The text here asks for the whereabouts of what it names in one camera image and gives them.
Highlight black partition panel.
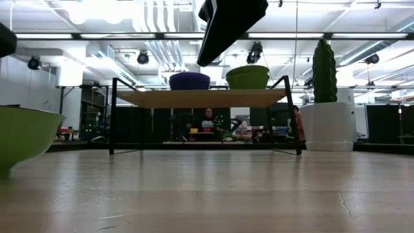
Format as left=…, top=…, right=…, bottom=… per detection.
left=365, top=104, right=414, bottom=145

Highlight blue plastic bowl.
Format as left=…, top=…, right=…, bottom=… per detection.
left=168, top=72, right=212, bottom=91

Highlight black metal rig frame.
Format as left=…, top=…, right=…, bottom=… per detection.
left=0, top=31, right=414, bottom=155

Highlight white plant pot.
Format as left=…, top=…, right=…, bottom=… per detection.
left=300, top=102, right=356, bottom=152

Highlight green cactus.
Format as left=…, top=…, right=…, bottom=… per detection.
left=312, top=38, right=339, bottom=104

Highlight person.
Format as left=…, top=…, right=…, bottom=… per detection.
left=289, top=105, right=307, bottom=142
left=190, top=107, right=224, bottom=134

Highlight green bowl floral inside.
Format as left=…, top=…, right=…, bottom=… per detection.
left=225, top=65, right=270, bottom=90
left=0, top=105, right=67, bottom=179

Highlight wooden shelf black metal legs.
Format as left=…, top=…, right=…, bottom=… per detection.
left=109, top=75, right=303, bottom=156

